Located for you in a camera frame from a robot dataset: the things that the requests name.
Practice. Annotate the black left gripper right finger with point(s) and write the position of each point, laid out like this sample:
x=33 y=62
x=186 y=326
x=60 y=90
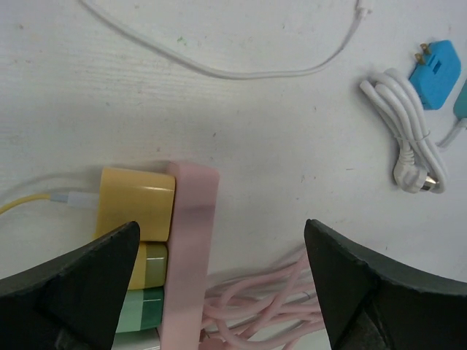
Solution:
x=370 y=301

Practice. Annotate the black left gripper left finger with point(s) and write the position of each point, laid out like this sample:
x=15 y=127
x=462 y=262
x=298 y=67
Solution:
x=72 y=301

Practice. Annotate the blue plug adapter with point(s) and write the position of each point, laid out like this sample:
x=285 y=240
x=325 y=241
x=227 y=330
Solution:
x=436 y=72

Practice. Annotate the pink power strip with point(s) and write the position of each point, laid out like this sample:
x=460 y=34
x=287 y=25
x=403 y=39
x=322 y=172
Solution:
x=189 y=248

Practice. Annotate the yellow green charger plug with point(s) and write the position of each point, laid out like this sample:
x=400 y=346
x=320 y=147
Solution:
x=150 y=266

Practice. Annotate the teal power strip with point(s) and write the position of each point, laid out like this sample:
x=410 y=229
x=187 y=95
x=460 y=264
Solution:
x=460 y=106

